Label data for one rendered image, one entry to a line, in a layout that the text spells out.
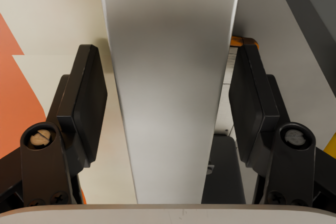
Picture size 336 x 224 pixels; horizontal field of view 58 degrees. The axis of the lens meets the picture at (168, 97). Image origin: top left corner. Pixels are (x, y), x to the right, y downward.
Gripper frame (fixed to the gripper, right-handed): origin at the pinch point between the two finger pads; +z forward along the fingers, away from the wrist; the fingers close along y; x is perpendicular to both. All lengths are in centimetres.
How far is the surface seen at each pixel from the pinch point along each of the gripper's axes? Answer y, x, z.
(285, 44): 51, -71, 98
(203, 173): 1.7, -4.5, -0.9
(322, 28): 17.2, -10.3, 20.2
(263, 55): 43, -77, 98
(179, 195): 0.6, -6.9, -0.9
